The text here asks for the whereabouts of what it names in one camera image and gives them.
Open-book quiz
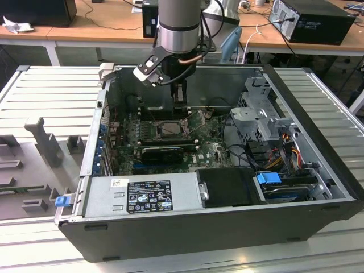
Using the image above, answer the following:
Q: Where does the silver shroud latch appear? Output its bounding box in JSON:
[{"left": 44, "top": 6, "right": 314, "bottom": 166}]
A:
[{"left": 198, "top": 183, "right": 210, "bottom": 201}]

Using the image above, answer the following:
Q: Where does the metal disk bay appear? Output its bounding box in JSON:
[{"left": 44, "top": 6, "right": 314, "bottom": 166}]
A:
[{"left": 253, "top": 163, "right": 335, "bottom": 204}]

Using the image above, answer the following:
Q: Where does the black power supply label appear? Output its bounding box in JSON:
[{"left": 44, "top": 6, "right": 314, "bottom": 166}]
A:
[{"left": 126, "top": 179, "right": 173, "bottom": 214}]

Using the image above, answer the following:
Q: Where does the yellow red wire bundle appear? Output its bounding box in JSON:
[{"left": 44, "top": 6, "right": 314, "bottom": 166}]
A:
[{"left": 267, "top": 133, "right": 303, "bottom": 171}]

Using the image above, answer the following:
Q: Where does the grey power supply unit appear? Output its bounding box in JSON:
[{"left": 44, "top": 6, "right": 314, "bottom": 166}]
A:
[{"left": 72, "top": 172, "right": 206, "bottom": 219}]

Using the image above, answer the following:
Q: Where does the CPU socket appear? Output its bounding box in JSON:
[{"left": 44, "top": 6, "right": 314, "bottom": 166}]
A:
[{"left": 154, "top": 120, "right": 191, "bottom": 139}]

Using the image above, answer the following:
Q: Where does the white table leg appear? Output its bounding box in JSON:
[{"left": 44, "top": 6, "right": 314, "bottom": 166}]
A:
[{"left": 349, "top": 90, "right": 364, "bottom": 114}]

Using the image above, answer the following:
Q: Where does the blue disk carrier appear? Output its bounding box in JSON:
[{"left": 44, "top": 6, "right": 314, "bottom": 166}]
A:
[{"left": 255, "top": 172, "right": 282, "bottom": 195}]

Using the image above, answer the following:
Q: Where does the grey metal drive cage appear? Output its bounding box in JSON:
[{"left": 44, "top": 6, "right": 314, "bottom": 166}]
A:
[{"left": 229, "top": 76, "right": 299, "bottom": 143}]

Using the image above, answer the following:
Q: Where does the white barcode label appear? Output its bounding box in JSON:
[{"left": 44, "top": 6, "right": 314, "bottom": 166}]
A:
[{"left": 110, "top": 178, "right": 130, "bottom": 188}]

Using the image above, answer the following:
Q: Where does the green RAM stick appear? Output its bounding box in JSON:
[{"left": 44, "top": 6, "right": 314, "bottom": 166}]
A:
[{"left": 0, "top": 187, "right": 31, "bottom": 194}]

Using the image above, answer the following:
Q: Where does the black plastic shroud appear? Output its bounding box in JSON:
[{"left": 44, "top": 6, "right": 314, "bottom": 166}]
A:
[{"left": 196, "top": 167, "right": 268, "bottom": 208}]

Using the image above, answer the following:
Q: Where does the metal wire locking lever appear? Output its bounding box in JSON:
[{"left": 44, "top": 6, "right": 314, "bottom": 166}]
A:
[{"left": 143, "top": 104, "right": 160, "bottom": 126}]

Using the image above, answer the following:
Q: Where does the low-profile graphics card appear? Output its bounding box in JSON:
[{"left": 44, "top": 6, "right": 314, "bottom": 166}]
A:
[{"left": 141, "top": 146, "right": 185, "bottom": 165}]

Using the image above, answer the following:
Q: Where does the green motherboard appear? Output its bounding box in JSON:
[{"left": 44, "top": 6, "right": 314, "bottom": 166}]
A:
[{"left": 113, "top": 109, "right": 237, "bottom": 176}]

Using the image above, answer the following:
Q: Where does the black desktop computer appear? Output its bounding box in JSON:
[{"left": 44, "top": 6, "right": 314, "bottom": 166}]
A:
[{"left": 268, "top": 0, "right": 358, "bottom": 46}]

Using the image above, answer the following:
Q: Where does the metal socket cover frame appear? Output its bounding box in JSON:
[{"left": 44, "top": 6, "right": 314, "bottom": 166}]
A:
[{"left": 183, "top": 109, "right": 208, "bottom": 134}]

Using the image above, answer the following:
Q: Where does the pale blue teach pendant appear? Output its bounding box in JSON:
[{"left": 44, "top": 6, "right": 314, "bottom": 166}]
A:
[{"left": 220, "top": 26, "right": 243, "bottom": 64}]

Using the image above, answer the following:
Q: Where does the black PC case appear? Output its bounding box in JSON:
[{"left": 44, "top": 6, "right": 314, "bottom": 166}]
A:
[{"left": 53, "top": 64, "right": 359, "bottom": 264}]

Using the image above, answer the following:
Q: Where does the grey parts rack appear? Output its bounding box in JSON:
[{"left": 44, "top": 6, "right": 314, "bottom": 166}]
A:
[{"left": 0, "top": 116, "right": 89, "bottom": 222}]

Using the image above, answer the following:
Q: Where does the large black box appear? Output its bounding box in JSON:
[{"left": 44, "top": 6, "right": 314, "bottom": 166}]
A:
[{"left": 0, "top": 0, "right": 78, "bottom": 28}]

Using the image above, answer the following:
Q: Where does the crumpled white paper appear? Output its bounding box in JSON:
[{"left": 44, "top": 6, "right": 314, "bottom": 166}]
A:
[{"left": 2, "top": 15, "right": 35, "bottom": 35}]

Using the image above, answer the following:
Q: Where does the grey plastic case latch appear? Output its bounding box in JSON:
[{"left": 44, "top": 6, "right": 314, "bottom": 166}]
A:
[{"left": 98, "top": 62, "right": 117, "bottom": 84}]

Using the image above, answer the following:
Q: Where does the hard disk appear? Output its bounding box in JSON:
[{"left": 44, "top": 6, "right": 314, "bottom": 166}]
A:
[{"left": 261, "top": 184, "right": 312, "bottom": 204}]

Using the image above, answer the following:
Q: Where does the black cylindrical component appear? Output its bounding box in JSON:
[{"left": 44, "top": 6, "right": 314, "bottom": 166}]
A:
[{"left": 126, "top": 94, "right": 139, "bottom": 111}]

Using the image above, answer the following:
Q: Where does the white cable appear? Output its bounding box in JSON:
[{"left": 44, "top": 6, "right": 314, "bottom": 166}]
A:
[{"left": 242, "top": 24, "right": 263, "bottom": 64}]

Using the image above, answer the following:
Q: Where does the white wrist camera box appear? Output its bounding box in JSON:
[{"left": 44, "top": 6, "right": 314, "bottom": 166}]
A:
[{"left": 133, "top": 55, "right": 165, "bottom": 88}]

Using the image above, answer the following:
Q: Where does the small black computer tower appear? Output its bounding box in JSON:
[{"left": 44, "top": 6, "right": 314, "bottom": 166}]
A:
[{"left": 142, "top": 4, "right": 160, "bottom": 39}]

